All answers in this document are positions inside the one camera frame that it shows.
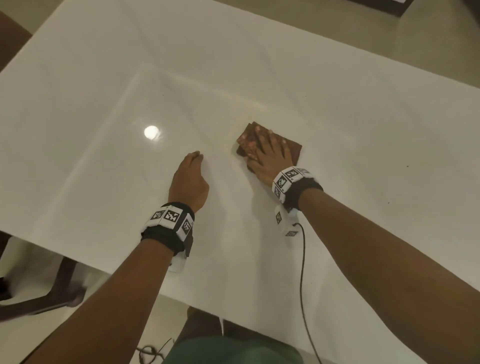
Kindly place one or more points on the person's left hand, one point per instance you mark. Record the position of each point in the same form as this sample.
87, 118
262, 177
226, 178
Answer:
187, 183

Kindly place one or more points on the person's right hand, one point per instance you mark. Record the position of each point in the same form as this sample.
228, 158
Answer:
272, 159

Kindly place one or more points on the person's right little finger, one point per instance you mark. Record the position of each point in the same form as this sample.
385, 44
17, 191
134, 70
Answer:
287, 147

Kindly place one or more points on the person's left fingers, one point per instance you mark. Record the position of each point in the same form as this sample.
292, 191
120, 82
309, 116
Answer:
195, 156

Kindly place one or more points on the person's right middle finger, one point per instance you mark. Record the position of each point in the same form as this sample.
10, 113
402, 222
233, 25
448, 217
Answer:
259, 135

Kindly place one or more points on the person's right thumb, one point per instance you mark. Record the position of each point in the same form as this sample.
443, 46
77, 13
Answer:
250, 163

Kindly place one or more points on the brown cloth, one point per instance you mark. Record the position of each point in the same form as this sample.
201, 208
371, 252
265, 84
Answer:
293, 150

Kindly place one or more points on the person's left forearm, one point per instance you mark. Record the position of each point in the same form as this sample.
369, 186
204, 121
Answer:
112, 300

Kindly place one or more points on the person's right forearm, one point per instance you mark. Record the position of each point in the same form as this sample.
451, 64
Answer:
393, 270

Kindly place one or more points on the black wristband with marker tags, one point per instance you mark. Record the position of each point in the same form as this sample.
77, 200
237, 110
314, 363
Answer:
168, 225
300, 185

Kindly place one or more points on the dark furniture piece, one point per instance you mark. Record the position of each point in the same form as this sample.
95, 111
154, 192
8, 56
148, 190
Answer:
382, 5

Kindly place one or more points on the green shorts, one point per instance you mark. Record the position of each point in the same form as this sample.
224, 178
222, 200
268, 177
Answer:
232, 350

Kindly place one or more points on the dark brown chair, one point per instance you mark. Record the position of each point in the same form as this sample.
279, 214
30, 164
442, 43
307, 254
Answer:
56, 288

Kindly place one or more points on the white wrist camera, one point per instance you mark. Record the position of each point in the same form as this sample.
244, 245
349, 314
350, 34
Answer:
287, 223
177, 264

